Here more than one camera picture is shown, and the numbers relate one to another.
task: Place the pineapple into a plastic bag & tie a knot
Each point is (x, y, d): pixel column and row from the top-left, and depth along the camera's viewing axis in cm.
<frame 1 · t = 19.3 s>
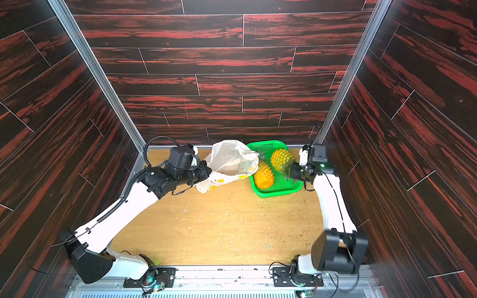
left hand: (214, 170, 73), fingers closed
right hand: (298, 171, 83), fingers closed
white plastic bag: (230, 159, 111), point 4 cm above the table
green plastic basket: (282, 185, 103), point 2 cm above the table
yellow pineapple left: (264, 177, 95), point 11 cm above the table
yellow pineapple right: (282, 160, 90), point 21 cm above the table

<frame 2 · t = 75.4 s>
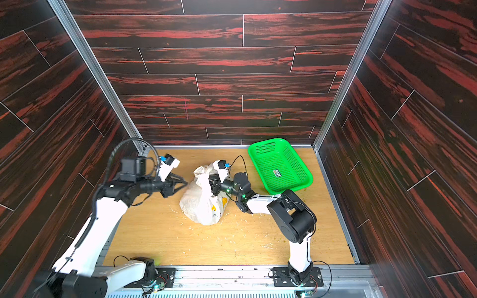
left hand: (185, 181, 73), fingers open
right hand: (204, 174, 82), fingers closed
white plastic bag: (199, 202, 78), point 19 cm above the table
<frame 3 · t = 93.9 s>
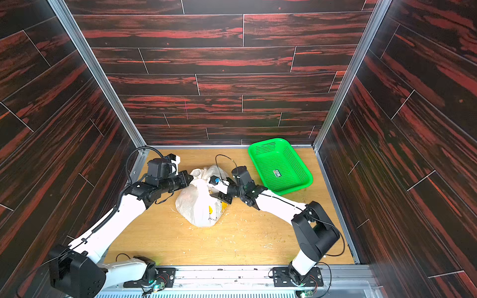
left hand: (195, 176, 80), fingers closed
right hand: (216, 185, 85), fingers open
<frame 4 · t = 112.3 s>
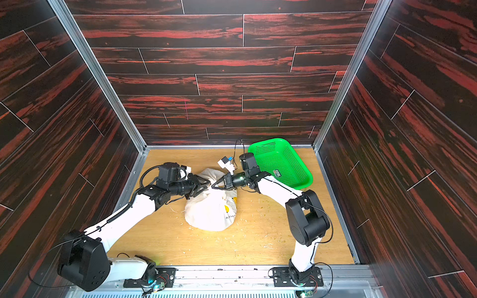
left hand: (210, 183, 79), fingers open
right hand: (214, 185, 81), fingers closed
white plastic bag: (212, 210, 80), point 14 cm above the table
